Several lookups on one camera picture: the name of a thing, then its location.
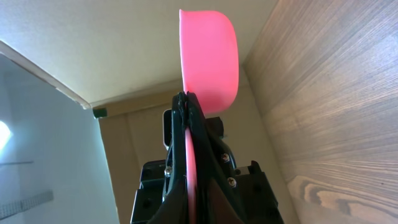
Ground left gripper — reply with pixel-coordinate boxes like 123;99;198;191
130;108;285;224

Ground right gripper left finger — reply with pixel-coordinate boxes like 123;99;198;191
149;92;188;224

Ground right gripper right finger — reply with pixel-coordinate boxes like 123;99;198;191
187;93;247;223

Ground pink plastic measuring scoop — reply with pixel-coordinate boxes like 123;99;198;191
179;9;239;223

